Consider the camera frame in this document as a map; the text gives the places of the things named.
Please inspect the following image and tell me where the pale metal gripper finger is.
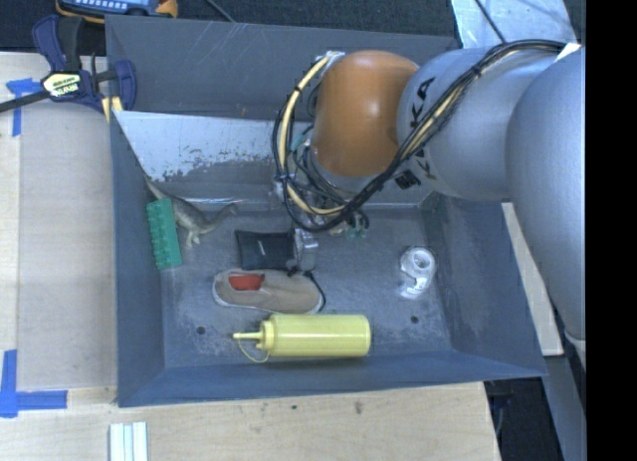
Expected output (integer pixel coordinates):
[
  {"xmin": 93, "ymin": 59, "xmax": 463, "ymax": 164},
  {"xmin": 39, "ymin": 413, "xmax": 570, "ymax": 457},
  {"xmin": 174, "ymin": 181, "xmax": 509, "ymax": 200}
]
[
  {"xmin": 305, "ymin": 231, "xmax": 320, "ymax": 272},
  {"xmin": 293, "ymin": 228, "xmax": 308, "ymax": 270}
]

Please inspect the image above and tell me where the black flat pouch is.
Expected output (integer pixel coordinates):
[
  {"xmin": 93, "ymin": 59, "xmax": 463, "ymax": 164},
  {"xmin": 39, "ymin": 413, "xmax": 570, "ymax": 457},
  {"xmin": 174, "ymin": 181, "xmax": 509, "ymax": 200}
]
[{"xmin": 234, "ymin": 229, "xmax": 299, "ymax": 272}]

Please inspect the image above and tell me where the beige shoe with red insole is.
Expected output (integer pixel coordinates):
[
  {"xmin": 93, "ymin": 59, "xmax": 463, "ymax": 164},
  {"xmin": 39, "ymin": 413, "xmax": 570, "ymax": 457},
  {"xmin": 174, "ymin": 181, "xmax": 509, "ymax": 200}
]
[{"xmin": 212, "ymin": 268, "xmax": 325, "ymax": 316}]

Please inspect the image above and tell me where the grey metal bin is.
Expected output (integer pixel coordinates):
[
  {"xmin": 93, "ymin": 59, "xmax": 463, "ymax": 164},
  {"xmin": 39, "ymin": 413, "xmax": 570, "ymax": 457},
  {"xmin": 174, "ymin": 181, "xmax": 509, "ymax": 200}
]
[{"xmin": 103, "ymin": 14, "xmax": 549, "ymax": 409}]

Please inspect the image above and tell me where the yellow squeeze bottle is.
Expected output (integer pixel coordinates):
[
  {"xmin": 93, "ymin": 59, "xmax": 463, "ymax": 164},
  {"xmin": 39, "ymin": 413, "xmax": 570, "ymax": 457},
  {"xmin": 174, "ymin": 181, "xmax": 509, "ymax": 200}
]
[{"xmin": 232, "ymin": 313, "xmax": 372, "ymax": 364}]

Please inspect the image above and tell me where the grey-green toy dinosaur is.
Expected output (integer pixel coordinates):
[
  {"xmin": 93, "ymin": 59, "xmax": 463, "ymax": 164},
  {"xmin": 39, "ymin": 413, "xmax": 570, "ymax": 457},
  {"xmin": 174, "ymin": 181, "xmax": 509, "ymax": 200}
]
[{"xmin": 145, "ymin": 177, "xmax": 241, "ymax": 249}]

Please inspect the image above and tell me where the green studded toy block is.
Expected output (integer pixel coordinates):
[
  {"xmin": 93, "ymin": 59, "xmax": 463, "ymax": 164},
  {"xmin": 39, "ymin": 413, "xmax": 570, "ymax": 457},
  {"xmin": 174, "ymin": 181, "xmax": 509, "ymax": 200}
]
[{"xmin": 145, "ymin": 198, "xmax": 184, "ymax": 272}]

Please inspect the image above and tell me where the pale wood flat board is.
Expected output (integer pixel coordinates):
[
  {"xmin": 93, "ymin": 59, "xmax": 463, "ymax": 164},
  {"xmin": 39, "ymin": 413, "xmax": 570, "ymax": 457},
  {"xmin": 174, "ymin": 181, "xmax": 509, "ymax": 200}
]
[{"xmin": 16, "ymin": 100, "xmax": 119, "ymax": 392}]

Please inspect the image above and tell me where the black cord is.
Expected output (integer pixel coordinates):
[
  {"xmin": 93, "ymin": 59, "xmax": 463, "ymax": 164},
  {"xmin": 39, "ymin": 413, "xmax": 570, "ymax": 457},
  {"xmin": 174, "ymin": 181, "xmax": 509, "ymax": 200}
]
[{"xmin": 285, "ymin": 265, "xmax": 327, "ymax": 312}]

